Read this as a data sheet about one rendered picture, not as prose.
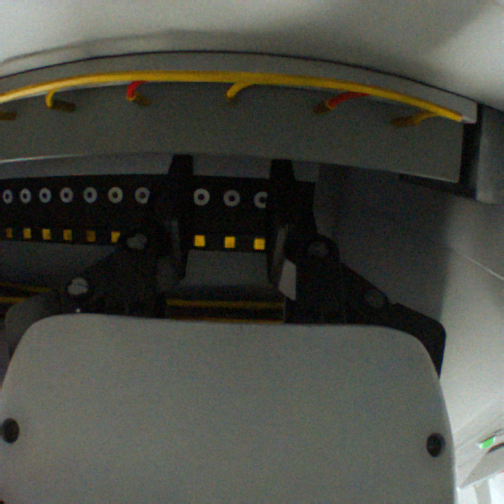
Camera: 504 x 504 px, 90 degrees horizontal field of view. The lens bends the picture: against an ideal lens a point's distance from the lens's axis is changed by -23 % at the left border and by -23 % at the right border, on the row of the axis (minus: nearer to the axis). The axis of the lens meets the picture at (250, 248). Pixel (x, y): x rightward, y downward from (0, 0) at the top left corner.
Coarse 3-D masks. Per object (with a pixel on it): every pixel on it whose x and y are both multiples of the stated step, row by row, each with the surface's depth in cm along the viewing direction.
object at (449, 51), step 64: (0, 0) 2; (64, 0) 3; (128, 0) 3; (192, 0) 4; (256, 0) 4; (320, 0) 3; (384, 0) 3; (448, 0) 2; (0, 64) 5; (384, 64) 6; (448, 64) 5; (384, 192) 17; (448, 192) 9
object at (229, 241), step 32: (0, 192) 21; (32, 192) 21; (128, 192) 21; (224, 192) 22; (256, 192) 22; (0, 224) 21; (32, 224) 22; (64, 224) 22; (96, 224) 22; (128, 224) 22; (224, 224) 22; (256, 224) 22
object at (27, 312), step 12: (24, 300) 8; (36, 300) 8; (48, 300) 8; (60, 300) 8; (12, 312) 7; (24, 312) 8; (36, 312) 8; (48, 312) 8; (60, 312) 8; (96, 312) 8; (12, 324) 7; (24, 324) 7; (12, 336) 7; (12, 348) 7
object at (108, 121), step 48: (0, 96) 5; (48, 96) 5; (96, 96) 7; (144, 96) 6; (192, 96) 7; (240, 96) 7; (288, 96) 7; (336, 96) 6; (384, 96) 5; (0, 144) 7; (48, 144) 7; (96, 144) 7; (144, 144) 7; (192, 144) 7; (240, 144) 7; (288, 144) 7; (336, 144) 7; (384, 144) 7; (432, 144) 7
